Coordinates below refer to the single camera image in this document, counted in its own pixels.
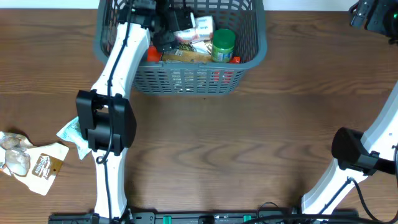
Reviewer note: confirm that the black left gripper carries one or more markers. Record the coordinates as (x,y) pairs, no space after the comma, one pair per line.
(163,39)

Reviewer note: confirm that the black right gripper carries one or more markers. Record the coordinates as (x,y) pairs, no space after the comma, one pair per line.
(376,20)

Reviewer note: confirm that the white blue printed carton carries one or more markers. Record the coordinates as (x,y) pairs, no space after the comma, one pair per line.
(204,29)

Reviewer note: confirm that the gold foil snack pouch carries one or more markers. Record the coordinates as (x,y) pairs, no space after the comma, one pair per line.
(202,47)

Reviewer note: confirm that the green lidded jar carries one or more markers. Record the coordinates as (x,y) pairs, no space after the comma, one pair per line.
(223,43)

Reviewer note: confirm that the mint green packet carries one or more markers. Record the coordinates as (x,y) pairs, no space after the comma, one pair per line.
(71,132)

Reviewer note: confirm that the small tan sachet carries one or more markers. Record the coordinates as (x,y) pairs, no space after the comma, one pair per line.
(36,167)

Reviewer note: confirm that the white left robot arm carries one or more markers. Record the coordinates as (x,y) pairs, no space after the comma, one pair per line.
(105,115)

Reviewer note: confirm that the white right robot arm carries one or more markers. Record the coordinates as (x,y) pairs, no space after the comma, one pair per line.
(358,155)

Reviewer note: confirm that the grey plastic lattice basket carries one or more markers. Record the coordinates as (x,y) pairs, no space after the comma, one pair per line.
(245,18)

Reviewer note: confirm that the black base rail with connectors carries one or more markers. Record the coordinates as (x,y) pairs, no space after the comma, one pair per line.
(141,216)

